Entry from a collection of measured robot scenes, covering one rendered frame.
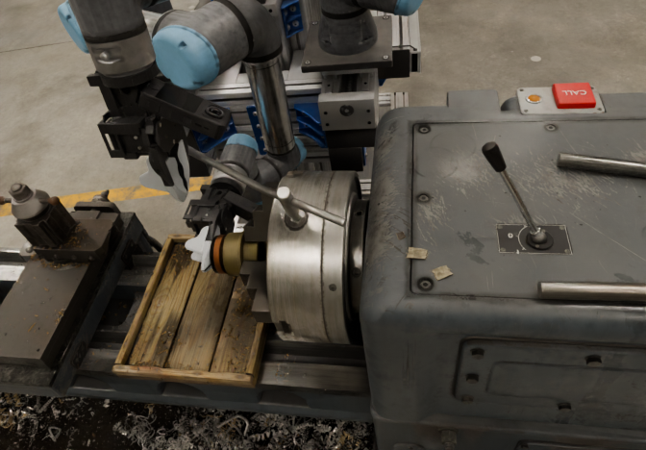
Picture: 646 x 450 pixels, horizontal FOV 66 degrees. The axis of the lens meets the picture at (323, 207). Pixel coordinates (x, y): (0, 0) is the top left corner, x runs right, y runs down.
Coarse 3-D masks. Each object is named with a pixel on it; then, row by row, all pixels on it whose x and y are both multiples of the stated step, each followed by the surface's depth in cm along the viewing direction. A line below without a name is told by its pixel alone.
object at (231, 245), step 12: (216, 240) 94; (228, 240) 93; (240, 240) 92; (216, 252) 93; (228, 252) 92; (240, 252) 91; (252, 252) 92; (264, 252) 98; (216, 264) 93; (228, 264) 92; (240, 264) 91
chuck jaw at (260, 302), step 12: (252, 264) 91; (264, 264) 91; (240, 276) 91; (252, 276) 89; (264, 276) 89; (252, 288) 88; (264, 288) 87; (264, 300) 86; (252, 312) 85; (264, 312) 84; (276, 324) 84; (288, 324) 83
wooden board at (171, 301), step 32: (160, 256) 121; (160, 288) 117; (192, 288) 116; (224, 288) 115; (160, 320) 111; (192, 320) 110; (224, 320) 110; (128, 352) 106; (192, 352) 105; (224, 352) 104; (256, 352) 101; (224, 384) 101
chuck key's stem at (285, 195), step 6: (276, 192) 72; (282, 192) 72; (288, 192) 72; (282, 198) 72; (288, 198) 72; (282, 204) 74; (288, 204) 73; (288, 210) 75; (294, 210) 75; (294, 216) 78; (300, 216) 80
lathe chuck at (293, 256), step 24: (312, 192) 82; (312, 216) 79; (288, 240) 78; (312, 240) 78; (288, 264) 78; (312, 264) 77; (288, 288) 78; (312, 288) 78; (288, 312) 80; (312, 312) 79; (288, 336) 85; (312, 336) 84
